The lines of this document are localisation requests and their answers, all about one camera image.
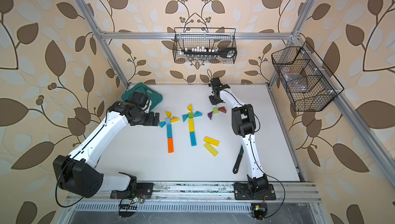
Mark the plastic bag in basket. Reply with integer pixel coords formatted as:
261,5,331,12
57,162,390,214
281,67,309,92

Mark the teal long block diagonal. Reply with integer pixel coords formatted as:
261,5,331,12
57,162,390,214
166,124,172,138

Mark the brown block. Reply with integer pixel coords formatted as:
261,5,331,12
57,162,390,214
218,107,227,113

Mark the right wire basket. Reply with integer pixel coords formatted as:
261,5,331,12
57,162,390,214
271,42,344,112

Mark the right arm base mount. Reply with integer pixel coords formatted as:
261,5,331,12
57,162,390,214
234,175,277,200

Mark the back wire basket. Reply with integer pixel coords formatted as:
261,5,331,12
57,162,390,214
172,27,237,64

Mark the lime yellow rectangular block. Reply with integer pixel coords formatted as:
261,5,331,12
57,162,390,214
204,143,218,157

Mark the green plastic tool case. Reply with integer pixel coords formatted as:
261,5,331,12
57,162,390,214
121,83,163,111

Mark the wire basket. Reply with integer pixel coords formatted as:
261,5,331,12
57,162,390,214
172,27,237,64
271,42,344,112

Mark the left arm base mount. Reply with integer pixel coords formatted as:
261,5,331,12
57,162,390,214
110,174,154,200

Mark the teal long block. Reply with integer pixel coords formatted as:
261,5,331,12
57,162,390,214
189,131,197,146

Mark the orange rectangular block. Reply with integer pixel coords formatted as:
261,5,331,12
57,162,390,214
167,138,174,154

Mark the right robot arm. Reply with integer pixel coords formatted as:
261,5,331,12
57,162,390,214
208,77,268,197

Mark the purple triangle block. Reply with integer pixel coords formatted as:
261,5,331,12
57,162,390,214
207,112,213,120

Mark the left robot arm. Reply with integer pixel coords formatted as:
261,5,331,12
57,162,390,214
53,92,159,199

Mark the socket set rail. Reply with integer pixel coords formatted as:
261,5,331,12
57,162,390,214
180,48,237,59

